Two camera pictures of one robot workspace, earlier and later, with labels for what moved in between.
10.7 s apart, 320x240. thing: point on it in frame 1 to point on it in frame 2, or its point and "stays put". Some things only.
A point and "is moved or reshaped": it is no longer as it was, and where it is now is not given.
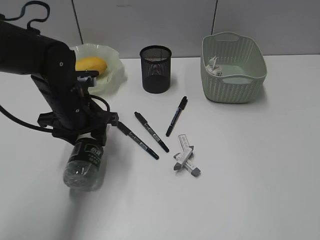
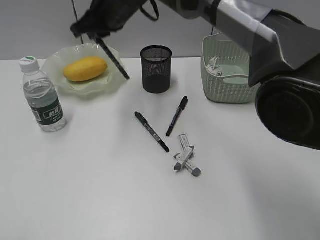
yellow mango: (91, 63) stays put
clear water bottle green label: (82, 171) is moved or reshaped
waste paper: (211, 68) stays put
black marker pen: (126, 131) to (119, 65)
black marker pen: (176, 114) stays put
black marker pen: (148, 127) stays put
